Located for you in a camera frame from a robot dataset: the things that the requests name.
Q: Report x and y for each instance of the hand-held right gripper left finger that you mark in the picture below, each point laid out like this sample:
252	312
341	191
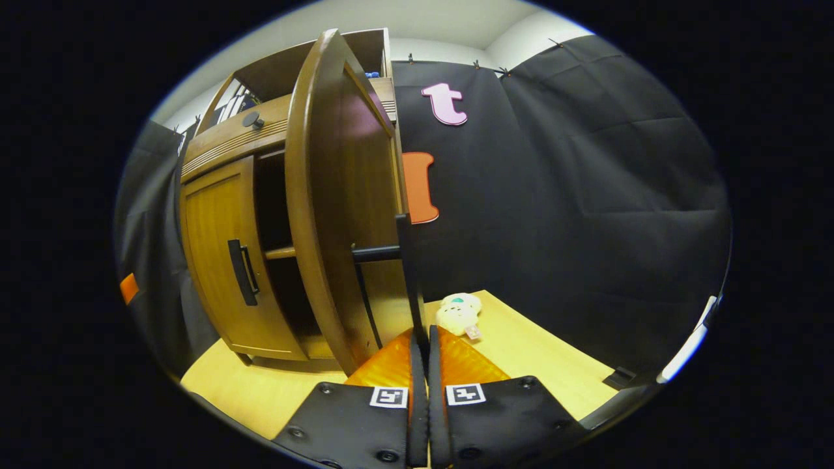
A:
418	404

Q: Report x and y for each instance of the wooden double-door shoe cabinet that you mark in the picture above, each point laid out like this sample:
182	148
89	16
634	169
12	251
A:
293	65

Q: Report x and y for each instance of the white book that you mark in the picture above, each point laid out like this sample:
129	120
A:
223	103
238	103

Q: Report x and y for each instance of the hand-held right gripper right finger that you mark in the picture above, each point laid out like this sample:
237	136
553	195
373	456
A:
438	417

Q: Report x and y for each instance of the black table bracket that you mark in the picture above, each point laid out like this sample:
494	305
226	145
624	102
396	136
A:
619	378

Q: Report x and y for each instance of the wooden cabinet drawer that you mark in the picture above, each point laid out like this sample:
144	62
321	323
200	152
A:
221	140

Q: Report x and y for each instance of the wooden shoe cabinet door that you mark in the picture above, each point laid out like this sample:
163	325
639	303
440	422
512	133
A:
339	195
215	221

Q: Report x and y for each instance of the black round drawer knob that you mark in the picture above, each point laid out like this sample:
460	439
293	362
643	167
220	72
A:
251	120

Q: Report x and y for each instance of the white bar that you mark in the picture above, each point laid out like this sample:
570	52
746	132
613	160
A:
684	348

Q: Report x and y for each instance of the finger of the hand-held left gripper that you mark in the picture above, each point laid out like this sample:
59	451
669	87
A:
129	289

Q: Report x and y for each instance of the cream plush toy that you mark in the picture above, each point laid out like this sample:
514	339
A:
459	312

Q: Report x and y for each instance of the black backdrop cloth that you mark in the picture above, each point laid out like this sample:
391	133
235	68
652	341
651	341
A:
586	195

